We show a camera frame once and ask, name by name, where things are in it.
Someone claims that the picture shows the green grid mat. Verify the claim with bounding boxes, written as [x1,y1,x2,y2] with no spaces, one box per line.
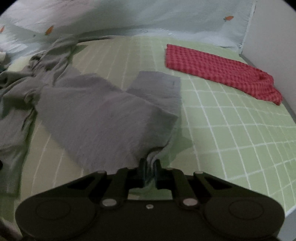
[7,35,296,218]

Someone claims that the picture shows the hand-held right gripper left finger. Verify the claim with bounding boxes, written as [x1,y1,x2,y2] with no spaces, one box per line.
[67,159,146,208]

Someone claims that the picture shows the grey garment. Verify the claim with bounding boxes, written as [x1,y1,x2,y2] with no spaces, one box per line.
[0,36,182,197]

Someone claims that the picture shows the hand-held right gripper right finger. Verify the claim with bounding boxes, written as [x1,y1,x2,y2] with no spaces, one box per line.
[154,160,232,208]

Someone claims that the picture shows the carrot print bed sheet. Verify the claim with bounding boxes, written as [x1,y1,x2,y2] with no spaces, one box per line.
[0,0,257,61]

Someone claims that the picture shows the red checked garment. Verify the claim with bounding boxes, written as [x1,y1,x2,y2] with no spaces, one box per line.
[165,44,284,106]

